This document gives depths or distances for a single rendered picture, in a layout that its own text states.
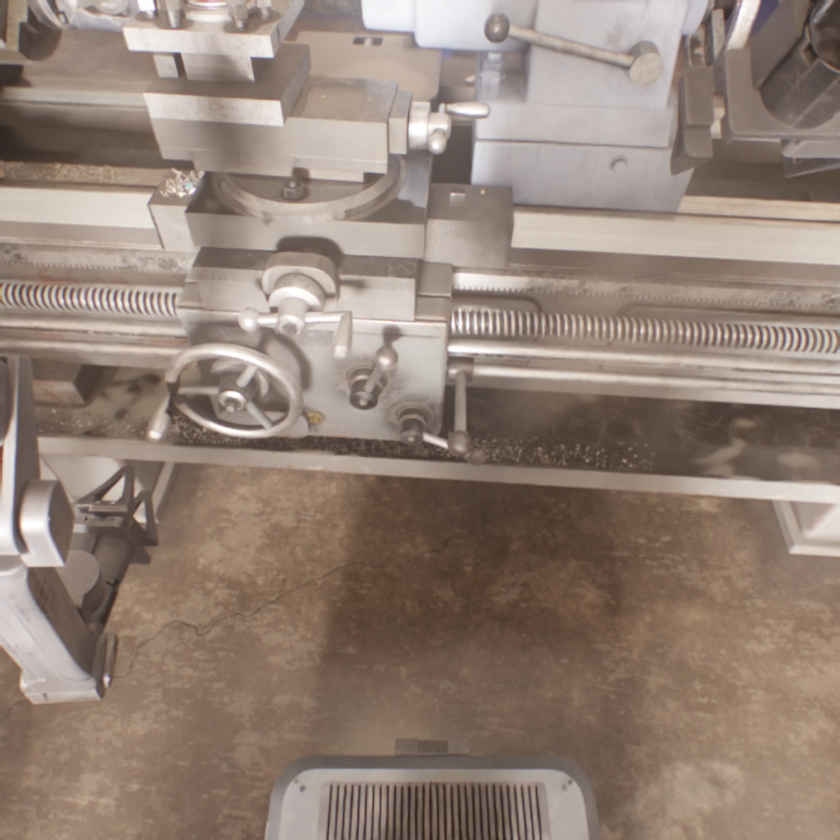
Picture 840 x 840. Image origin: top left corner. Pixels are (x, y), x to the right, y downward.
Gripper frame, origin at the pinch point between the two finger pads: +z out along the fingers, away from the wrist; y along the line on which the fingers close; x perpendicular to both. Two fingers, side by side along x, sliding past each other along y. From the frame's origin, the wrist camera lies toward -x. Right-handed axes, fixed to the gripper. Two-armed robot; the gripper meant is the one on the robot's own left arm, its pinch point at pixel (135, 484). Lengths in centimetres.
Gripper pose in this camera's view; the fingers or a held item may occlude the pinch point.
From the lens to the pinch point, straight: 93.1
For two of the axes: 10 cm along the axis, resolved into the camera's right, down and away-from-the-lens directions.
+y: 0.6, 6.3, 7.8
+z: 0.6, -7.8, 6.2
